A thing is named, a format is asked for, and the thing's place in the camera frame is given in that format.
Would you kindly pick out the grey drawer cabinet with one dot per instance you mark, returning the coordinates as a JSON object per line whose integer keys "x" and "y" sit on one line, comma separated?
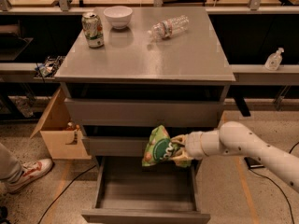
{"x": 190, "y": 67}

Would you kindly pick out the grey open bottom drawer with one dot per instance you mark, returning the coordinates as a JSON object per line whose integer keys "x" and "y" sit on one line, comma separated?
{"x": 129, "y": 193}

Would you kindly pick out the clear plastic water bottle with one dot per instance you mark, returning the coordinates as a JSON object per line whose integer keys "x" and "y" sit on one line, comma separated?
{"x": 168, "y": 28}

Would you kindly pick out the black foot pedal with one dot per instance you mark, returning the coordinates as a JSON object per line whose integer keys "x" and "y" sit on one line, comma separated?
{"x": 252, "y": 164}

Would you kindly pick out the green white soda can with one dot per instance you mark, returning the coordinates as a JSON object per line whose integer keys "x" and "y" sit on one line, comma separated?
{"x": 92, "y": 29}

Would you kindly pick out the grey trouser leg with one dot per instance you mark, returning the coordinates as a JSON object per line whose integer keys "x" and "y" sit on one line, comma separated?
{"x": 10, "y": 167}

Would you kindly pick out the green rice chip bag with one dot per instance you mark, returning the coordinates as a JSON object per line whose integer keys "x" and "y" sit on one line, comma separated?
{"x": 159, "y": 147}

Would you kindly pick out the cardboard box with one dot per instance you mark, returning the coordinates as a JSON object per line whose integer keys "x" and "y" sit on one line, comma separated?
{"x": 62, "y": 137}

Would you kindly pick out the white ceramic bowl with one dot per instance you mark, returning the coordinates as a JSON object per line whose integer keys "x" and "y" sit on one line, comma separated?
{"x": 118, "y": 16}

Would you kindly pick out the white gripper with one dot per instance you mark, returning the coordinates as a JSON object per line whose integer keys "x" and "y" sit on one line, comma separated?
{"x": 193, "y": 146}

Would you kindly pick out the white red sneaker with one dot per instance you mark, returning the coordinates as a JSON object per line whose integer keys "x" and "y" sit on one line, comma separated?
{"x": 30, "y": 171}

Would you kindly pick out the grey top drawer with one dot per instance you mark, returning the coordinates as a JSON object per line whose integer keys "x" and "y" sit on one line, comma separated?
{"x": 144, "y": 113}

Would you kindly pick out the grey middle drawer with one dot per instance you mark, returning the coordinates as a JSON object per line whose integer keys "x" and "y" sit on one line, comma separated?
{"x": 115, "y": 146}

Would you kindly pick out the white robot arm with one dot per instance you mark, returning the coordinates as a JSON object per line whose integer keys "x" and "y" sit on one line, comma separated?
{"x": 234, "y": 138}

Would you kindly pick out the long grey bench shelf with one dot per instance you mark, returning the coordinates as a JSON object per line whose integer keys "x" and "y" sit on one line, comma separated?
{"x": 245, "y": 74}

